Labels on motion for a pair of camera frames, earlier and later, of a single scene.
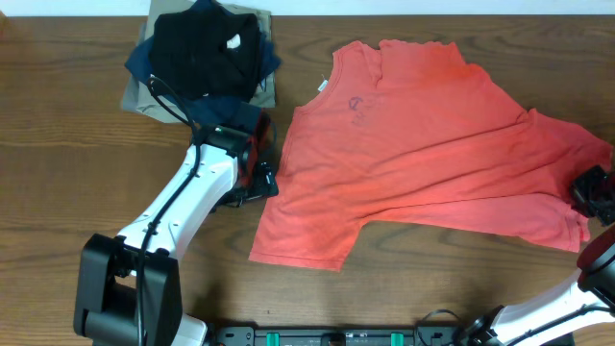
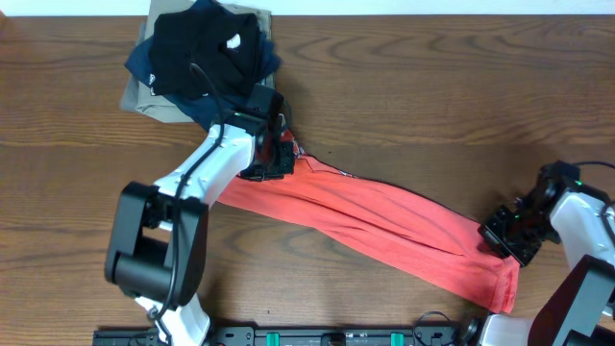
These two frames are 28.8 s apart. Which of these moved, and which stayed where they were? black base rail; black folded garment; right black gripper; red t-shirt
Moved: right black gripper; red t-shirt
Stayed: black base rail; black folded garment
